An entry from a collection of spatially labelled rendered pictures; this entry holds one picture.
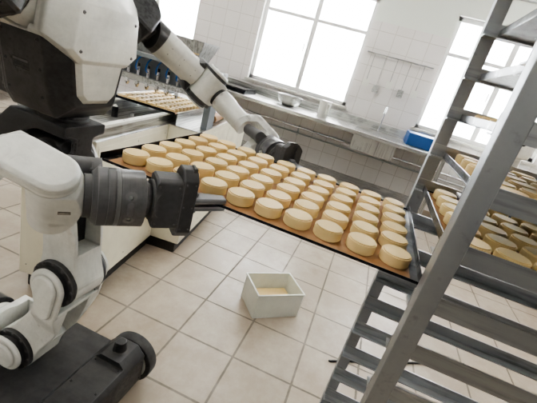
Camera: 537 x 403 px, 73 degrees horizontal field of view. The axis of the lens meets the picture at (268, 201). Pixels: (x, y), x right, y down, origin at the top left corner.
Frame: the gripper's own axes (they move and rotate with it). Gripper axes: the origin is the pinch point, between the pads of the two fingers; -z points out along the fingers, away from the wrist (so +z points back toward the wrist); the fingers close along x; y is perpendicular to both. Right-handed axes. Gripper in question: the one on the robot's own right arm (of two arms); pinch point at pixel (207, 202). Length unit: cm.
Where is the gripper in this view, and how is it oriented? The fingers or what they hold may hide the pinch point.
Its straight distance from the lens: 63.5
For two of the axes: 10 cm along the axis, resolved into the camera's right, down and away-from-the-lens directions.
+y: -4.3, -4.3, 8.0
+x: 2.6, -9.0, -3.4
